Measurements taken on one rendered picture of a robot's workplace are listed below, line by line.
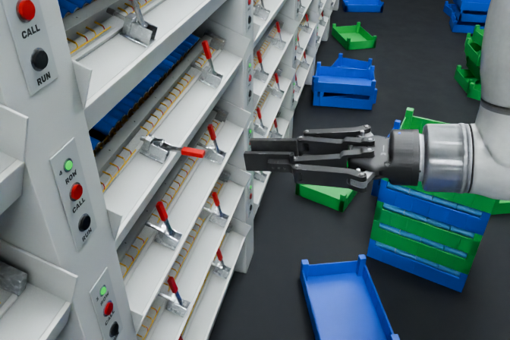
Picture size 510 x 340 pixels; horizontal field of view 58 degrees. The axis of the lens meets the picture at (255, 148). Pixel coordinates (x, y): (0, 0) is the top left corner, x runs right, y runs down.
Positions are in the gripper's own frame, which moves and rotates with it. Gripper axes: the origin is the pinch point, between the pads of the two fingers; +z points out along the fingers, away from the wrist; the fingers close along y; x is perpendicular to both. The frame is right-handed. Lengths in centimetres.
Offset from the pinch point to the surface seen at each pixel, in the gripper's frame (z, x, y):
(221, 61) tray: 19.4, -0.4, 36.9
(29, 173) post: 14.3, 15.5, -26.9
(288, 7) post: 20, -11, 113
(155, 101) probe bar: 22.0, 3.9, 9.7
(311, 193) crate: 12, -73, 83
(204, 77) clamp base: 19.5, 0.7, 26.2
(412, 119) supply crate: -23, -37, 76
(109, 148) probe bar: 22.2, 4.1, -5.4
